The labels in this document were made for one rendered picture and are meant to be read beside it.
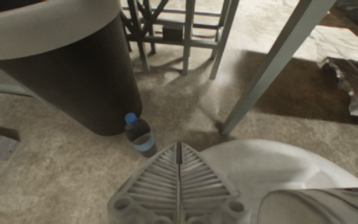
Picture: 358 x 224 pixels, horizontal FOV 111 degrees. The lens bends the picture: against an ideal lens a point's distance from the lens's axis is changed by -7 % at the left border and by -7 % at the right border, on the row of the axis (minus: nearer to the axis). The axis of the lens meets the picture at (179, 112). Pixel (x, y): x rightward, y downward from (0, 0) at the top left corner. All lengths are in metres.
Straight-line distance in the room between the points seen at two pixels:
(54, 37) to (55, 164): 0.65
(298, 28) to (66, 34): 0.48
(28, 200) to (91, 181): 0.28
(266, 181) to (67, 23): 0.58
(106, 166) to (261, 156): 0.65
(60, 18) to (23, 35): 0.07
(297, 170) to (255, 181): 0.10
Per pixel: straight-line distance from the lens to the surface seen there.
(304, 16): 0.38
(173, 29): 0.81
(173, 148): 0.16
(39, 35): 0.39
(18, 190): 0.99
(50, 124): 1.06
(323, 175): 0.48
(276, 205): 0.22
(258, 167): 0.38
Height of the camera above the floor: 0.68
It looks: 58 degrees down
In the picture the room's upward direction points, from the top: 2 degrees clockwise
